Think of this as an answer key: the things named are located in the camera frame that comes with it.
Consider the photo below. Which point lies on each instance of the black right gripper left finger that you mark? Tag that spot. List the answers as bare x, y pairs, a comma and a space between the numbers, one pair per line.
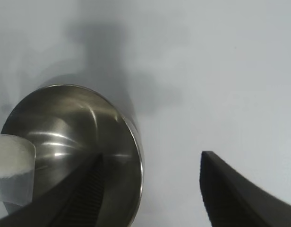
65, 203

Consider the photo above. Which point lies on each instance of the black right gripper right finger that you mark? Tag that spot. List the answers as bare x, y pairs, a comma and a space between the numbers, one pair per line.
235, 201

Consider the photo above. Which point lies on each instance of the clear plastic measuring cup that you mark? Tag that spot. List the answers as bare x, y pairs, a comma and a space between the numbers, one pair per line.
15, 189

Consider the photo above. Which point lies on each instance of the stainless steel mixing bowl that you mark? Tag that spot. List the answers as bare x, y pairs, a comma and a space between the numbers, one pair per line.
77, 113

